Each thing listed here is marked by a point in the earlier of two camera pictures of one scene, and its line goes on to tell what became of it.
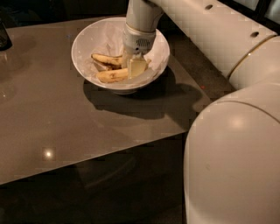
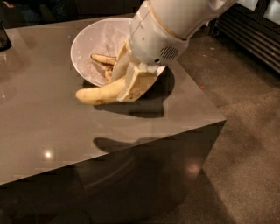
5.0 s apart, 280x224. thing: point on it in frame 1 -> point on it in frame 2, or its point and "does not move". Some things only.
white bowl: [97, 57] does not move
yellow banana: [111, 61] does not move
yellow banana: [113, 76] -> [102, 94]
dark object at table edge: [5, 41] does not move
